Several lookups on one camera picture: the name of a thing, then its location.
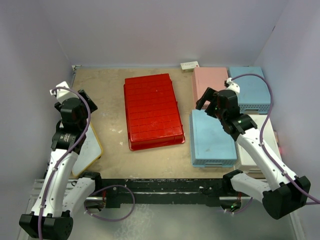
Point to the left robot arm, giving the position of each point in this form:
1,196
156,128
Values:
51,217

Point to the yellow-rimmed whiteboard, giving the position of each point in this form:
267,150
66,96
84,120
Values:
91,151

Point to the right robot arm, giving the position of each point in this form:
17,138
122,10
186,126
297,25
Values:
284,191

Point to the white perforated basket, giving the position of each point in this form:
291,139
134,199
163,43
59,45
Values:
244,162

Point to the red plastic tray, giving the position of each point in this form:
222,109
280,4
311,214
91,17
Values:
152,115

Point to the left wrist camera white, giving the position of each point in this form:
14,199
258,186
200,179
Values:
62,94

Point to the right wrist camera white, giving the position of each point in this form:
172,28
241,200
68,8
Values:
231,85

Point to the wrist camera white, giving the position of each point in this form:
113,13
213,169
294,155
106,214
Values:
231,85
62,94

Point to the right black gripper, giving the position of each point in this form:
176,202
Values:
210,95

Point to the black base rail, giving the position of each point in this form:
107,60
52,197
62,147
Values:
211,192

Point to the light blue perforated basket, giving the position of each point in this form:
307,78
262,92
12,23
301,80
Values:
254,94

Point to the small white red box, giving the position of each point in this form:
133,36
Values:
189,66

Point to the pink perforated basket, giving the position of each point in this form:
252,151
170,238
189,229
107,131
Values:
204,77

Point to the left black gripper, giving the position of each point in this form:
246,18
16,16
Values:
91,106

